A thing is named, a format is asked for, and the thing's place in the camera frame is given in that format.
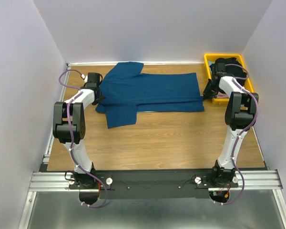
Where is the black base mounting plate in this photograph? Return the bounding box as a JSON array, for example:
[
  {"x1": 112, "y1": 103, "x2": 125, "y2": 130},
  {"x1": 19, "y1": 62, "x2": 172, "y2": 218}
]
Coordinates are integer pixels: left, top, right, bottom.
[{"x1": 65, "y1": 169, "x2": 238, "y2": 204}]

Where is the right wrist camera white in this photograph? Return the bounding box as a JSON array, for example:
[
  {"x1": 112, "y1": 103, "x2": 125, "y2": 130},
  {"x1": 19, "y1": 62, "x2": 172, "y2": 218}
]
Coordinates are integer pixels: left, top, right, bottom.
[{"x1": 210, "y1": 58, "x2": 226, "y2": 77}]

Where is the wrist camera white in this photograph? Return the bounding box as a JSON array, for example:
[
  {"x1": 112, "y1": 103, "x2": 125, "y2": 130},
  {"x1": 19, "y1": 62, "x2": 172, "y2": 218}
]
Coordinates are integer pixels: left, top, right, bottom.
[
  {"x1": 210, "y1": 58, "x2": 226, "y2": 77},
  {"x1": 81, "y1": 73, "x2": 103, "y2": 88}
]

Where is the yellow plastic bin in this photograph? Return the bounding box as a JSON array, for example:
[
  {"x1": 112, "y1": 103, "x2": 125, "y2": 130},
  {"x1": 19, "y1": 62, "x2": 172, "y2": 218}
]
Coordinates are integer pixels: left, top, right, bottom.
[{"x1": 204, "y1": 53, "x2": 254, "y2": 104}]

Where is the black t shirt in bin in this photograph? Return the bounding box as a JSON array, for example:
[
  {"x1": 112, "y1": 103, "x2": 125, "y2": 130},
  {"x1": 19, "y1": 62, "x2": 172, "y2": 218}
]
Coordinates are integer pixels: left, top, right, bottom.
[{"x1": 208, "y1": 57, "x2": 247, "y2": 86}]

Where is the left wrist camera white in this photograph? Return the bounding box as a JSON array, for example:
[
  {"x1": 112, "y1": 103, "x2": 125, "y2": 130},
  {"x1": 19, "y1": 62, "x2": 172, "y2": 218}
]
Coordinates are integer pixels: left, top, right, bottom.
[{"x1": 81, "y1": 73, "x2": 103, "y2": 88}]

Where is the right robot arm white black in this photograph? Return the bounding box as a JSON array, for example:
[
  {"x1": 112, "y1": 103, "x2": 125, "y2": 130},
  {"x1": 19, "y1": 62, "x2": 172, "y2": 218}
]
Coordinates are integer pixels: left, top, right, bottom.
[{"x1": 202, "y1": 58, "x2": 259, "y2": 187}]

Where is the blue t shirt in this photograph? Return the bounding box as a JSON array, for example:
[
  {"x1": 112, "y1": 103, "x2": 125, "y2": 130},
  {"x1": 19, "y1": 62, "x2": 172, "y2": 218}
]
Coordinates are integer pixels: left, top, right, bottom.
[{"x1": 95, "y1": 62, "x2": 204, "y2": 128}]

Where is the pink t shirt in bin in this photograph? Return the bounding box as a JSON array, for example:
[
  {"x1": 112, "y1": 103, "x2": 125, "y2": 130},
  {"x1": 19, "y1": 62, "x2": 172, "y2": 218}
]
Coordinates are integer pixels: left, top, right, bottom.
[{"x1": 216, "y1": 92, "x2": 229, "y2": 99}]

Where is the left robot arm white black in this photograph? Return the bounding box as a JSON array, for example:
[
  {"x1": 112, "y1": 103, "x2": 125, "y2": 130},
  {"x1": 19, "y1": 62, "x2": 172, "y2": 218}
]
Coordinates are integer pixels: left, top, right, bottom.
[{"x1": 52, "y1": 81, "x2": 106, "y2": 189}]

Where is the aluminium frame rail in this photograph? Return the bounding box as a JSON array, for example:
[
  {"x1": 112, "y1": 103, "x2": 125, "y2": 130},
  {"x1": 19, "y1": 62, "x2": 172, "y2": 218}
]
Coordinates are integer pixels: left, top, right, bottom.
[{"x1": 19, "y1": 63, "x2": 286, "y2": 229}]

